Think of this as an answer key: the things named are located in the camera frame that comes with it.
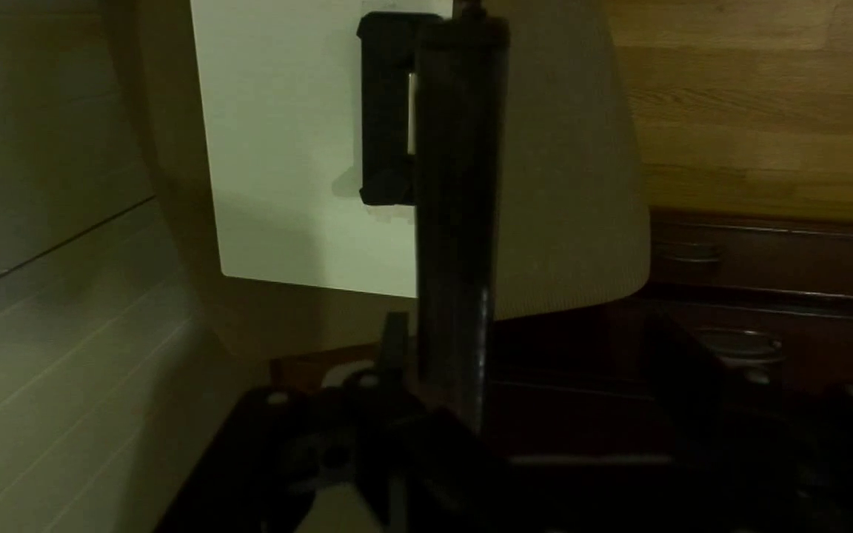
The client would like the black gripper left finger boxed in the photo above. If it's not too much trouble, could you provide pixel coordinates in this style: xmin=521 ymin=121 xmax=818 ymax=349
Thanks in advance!
xmin=158 ymin=310 xmax=450 ymax=533

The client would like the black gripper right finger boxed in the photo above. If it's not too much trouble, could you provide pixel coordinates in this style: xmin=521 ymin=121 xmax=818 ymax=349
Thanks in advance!
xmin=642 ymin=318 xmax=853 ymax=533

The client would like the oval brass drawer pull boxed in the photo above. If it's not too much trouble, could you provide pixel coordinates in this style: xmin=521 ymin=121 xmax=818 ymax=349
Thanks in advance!
xmin=698 ymin=332 xmax=786 ymax=363
xmin=660 ymin=246 xmax=727 ymax=276

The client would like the dark wooden slant-front desk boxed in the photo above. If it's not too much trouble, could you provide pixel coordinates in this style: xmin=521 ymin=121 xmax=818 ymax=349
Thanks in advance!
xmin=266 ymin=202 xmax=853 ymax=469

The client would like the black rectangular clip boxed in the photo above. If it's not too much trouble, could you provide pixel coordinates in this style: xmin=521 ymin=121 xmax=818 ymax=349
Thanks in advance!
xmin=359 ymin=8 xmax=420 ymax=208

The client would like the dark wooden cushioned chair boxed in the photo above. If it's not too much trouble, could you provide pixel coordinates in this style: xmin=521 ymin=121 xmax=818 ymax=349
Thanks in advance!
xmin=133 ymin=0 xmax=651 ymax=322

